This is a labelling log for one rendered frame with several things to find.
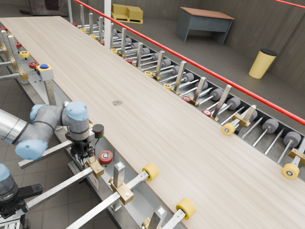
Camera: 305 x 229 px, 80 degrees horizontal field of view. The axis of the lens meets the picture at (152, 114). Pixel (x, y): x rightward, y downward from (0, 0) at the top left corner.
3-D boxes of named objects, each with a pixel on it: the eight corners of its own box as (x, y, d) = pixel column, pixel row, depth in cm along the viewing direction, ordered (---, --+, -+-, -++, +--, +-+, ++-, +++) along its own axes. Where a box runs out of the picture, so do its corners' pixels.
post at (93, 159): (92, 185, 120) (88, 135, 89) (89, 181, 121) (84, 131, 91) (97, 181, 122) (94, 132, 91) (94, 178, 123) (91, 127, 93)
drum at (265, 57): (255, 72, 490) (268, 48, 449) (265, 79, 463) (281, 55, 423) (244, 72, 476) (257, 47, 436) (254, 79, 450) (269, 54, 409)
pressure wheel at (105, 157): (103, 174, 109) (103, 163, 101) (96, 165, 113) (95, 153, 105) (115, 167, 114) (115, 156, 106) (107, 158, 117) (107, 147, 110)
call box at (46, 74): (42, 82, 109) (40, 70, 105) (38, 77, 113) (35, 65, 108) (55, 79, 114) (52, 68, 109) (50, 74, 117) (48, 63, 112)
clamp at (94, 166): (96, 178, 104) (95, 173, 100) (84, 162, 110) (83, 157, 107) (105, 173, 107) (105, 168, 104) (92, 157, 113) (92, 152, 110)
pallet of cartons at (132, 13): (137, 17, 713) (139, 7, 689) (143, 23, 663) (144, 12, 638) (110, 15, 676) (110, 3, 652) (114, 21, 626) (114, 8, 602)
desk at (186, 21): (223, 44, 634) (234, 18, 582) (184, 42, 579) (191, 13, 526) (211, 36, 688) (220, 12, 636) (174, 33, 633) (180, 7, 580)
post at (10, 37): (24, 87, 177) (7, 36, 146) (23, 85, 178) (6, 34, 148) (28, 86, 179) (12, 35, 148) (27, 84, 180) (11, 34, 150)
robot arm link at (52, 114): (21, 119, 60) (57, 121, 62) (36, 98, 69) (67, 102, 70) (28, 135, 65) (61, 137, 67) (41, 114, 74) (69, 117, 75)
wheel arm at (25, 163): (22, 170, 100) (19, 166, 97) (20, 166, 102) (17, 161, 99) (94, 136, 126) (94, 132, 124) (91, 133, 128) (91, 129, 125)
